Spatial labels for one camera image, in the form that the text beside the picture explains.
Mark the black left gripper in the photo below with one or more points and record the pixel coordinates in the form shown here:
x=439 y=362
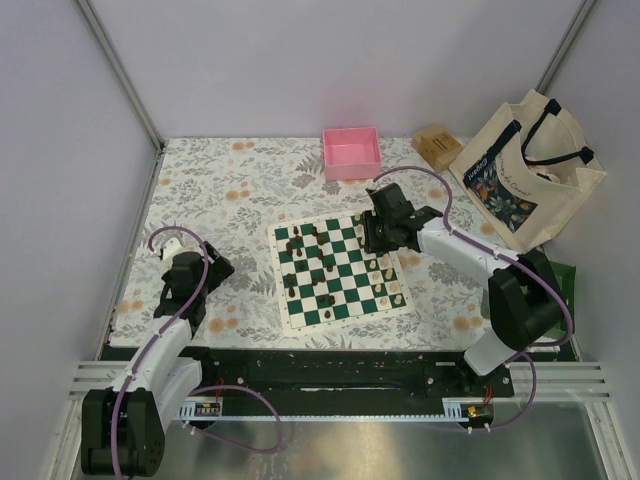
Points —
x=218 y=271

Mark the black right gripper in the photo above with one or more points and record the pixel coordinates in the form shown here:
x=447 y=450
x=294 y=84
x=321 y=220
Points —
x=372 y=245

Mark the green white chess board mat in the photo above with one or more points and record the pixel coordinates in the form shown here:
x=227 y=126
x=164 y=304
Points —
x=319 y=256

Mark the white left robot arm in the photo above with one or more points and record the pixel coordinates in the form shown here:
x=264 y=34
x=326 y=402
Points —
x=123 y=426

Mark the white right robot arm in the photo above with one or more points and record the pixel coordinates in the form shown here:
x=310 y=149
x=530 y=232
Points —
x=524 y=298

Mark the pink plastic box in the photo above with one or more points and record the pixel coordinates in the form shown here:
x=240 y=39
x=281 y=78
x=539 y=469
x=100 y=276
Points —
x=351 y=153

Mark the small cardboard box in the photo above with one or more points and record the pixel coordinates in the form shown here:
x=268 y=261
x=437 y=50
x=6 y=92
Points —
x=437 y=146

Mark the beige canvas tote bag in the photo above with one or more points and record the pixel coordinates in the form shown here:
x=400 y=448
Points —
x=528 y=170

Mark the green metal tray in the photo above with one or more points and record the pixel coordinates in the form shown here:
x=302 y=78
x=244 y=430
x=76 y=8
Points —
x=565 y=276

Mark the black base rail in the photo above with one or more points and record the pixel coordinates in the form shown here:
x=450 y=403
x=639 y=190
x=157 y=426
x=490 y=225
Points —
x=354 y=383

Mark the aluminium frame rail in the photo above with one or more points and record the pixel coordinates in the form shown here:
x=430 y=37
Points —
x=546 y=382

